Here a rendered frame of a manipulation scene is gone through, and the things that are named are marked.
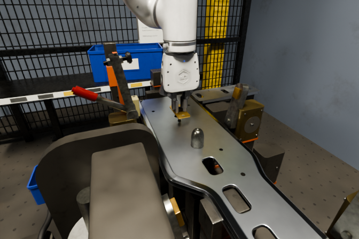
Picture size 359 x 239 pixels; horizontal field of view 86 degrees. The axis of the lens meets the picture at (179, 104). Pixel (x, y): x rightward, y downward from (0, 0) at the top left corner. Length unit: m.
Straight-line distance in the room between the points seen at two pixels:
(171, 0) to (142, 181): 0.39
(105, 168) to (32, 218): 0.69
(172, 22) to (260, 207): 0.41
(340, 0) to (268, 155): 1.83
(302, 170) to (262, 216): 0.62
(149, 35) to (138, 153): 0.90
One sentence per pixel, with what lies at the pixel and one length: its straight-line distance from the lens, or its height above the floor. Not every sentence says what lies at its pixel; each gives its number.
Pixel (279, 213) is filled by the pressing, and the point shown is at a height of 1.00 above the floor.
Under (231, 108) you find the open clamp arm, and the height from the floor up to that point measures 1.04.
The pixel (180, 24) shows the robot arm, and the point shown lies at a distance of 0.47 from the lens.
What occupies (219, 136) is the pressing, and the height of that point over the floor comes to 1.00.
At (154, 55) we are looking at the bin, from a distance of 0.86.
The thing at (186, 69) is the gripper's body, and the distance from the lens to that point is 0.51.
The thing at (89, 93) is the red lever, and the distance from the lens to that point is 0.50.
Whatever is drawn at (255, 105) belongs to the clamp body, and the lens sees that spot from 0.63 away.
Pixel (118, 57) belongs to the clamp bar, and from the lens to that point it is 0.47.
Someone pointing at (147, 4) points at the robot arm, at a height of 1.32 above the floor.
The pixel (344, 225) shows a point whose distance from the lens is 0.43.
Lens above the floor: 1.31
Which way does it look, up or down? 26 degrees down
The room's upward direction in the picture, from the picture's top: straight up
